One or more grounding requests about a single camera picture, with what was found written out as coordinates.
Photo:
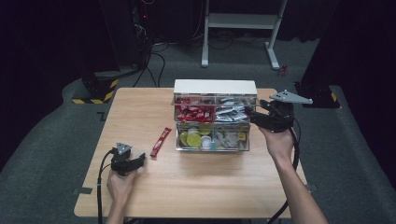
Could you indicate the clear compartment storage box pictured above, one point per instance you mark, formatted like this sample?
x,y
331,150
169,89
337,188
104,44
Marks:
x,y
214,87

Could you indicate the red stick sachet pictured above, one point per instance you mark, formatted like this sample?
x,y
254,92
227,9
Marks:
x,y
160,142

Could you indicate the small yellow packet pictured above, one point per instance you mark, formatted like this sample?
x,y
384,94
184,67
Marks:
x,y
242,136

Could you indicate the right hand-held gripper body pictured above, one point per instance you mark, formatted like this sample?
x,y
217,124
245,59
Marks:
x,y
278,115

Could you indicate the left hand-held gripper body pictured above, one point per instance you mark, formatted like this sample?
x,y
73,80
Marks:
x,y
122,161

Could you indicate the person's left hand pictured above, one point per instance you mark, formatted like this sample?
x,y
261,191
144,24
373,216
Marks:
x,y
120,186

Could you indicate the small red floor object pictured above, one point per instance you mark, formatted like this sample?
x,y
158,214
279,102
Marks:
x,y
283,70

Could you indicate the black yellow striped stand base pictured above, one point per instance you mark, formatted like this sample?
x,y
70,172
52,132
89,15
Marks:
x,y
99,90

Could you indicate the pile of silver packets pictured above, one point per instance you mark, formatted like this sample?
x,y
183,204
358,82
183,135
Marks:
x,y
232,112

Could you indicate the white round creamer cup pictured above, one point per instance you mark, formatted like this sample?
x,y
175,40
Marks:
x,y
206,142

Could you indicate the pile of red packets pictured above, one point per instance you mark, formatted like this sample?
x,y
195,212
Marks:
x,y
195,112

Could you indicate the white metal stand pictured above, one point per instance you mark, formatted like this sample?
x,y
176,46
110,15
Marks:
x,y
239,21

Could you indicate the black stand base yellow mark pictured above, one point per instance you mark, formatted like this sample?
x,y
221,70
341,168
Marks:
x,y
323,98

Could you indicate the black floor tape mark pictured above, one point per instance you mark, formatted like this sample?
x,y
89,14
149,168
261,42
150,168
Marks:
x,y
101,116

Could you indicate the yellow-green round pod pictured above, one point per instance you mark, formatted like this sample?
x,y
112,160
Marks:
x,y
205,128
183,138
194,140

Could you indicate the person's right hand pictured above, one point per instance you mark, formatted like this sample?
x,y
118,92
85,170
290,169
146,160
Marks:
x,y
278,143

